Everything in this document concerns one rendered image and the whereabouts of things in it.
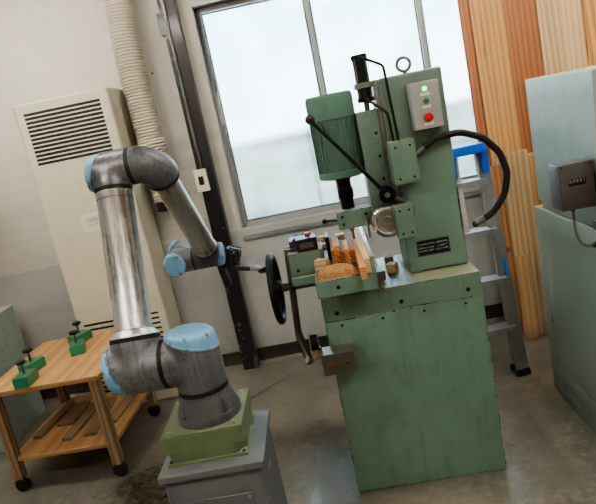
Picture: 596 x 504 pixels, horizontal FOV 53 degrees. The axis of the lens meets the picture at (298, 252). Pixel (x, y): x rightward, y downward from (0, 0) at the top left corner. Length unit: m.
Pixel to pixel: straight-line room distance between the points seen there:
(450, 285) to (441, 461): 0.70
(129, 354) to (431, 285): 1.06
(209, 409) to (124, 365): 0.27
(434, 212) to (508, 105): 1.44
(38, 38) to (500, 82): 2.59
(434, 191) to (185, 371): 1.09
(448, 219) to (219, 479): 1.19
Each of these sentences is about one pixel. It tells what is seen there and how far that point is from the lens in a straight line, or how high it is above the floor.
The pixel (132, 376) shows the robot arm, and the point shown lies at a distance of 1.81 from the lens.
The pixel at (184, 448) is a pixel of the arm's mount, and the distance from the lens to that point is 1.83.
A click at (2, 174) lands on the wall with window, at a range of 3.99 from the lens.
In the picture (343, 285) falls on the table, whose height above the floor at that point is 0.87.
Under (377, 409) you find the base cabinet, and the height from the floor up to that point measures 0.34.
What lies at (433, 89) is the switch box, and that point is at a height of 1.45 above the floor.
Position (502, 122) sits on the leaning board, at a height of 1.19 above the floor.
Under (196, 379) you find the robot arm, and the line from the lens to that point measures 1.76.
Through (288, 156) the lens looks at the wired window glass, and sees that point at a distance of 3.63.
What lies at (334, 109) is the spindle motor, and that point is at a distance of 2.20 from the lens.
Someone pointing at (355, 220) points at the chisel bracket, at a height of 1.03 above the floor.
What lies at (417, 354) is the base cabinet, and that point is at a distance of 2.27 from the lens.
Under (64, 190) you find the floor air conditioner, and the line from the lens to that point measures 3.53.
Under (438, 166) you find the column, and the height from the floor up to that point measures 1.18.
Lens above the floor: 1.45
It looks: 13 degrees down
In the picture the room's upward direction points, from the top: 12 degrees counter-clockwise
